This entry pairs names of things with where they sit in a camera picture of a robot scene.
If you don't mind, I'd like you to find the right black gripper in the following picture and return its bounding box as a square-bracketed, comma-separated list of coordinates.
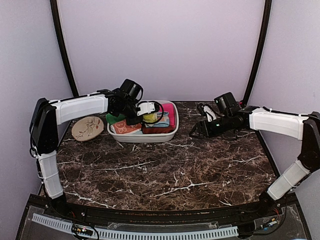
[189, 113, 233, 140]

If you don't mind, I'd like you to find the green microfiber towel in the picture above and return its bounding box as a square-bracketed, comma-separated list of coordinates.
[105, 113, 126, 125]

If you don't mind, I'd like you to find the cream yellow-green patterned towel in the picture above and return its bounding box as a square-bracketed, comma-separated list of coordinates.
[143, 112, 158, 124]

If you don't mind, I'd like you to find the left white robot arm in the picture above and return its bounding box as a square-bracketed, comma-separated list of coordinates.
[29, 79, 144, 218]

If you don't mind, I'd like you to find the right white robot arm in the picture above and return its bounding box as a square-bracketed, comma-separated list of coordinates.
[189, 92, 320, 217]

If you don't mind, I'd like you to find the orange cartoon rolled towel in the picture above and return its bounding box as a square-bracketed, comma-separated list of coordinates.
[110, 119, 142, 135]

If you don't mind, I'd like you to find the light blue striped towel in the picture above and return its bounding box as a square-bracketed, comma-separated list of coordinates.
[148, 111, 170, 128]

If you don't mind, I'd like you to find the pink rolled towel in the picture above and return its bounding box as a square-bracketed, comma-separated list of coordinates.
[161, 103, 175, 124]

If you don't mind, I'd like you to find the white plastic basin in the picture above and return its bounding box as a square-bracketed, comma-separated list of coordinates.
[107, 100, 179, 143]

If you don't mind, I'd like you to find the dark red rolled towel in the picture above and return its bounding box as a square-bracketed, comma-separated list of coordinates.
[141, 125, 174, 134]

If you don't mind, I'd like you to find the small circuit board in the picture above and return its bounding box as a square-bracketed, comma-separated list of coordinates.
[71, 224, 94, 237]

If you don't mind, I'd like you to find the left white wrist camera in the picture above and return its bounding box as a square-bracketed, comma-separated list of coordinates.
[136, 101, 160, 116]

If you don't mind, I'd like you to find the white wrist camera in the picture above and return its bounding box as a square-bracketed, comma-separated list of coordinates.
[196, 103, 217, 122]
[136, 101, 160, 116]

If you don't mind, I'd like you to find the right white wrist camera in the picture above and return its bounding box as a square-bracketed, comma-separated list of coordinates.
[196, 103, 217, 122]

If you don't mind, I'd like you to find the right black frame post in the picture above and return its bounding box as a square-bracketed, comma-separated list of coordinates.
[241, 0, 273, 107]

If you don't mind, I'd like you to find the black frame post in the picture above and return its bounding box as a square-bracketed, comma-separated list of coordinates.
[241, 0, 273, 107]
[49, 0, 79, 97]

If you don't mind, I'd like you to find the left black frame post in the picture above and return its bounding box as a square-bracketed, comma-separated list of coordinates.
[49, 0, 79, 97]

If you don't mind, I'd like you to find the white slotted cable duct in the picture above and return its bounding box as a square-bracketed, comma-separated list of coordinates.
[31, 213, 239, 240]

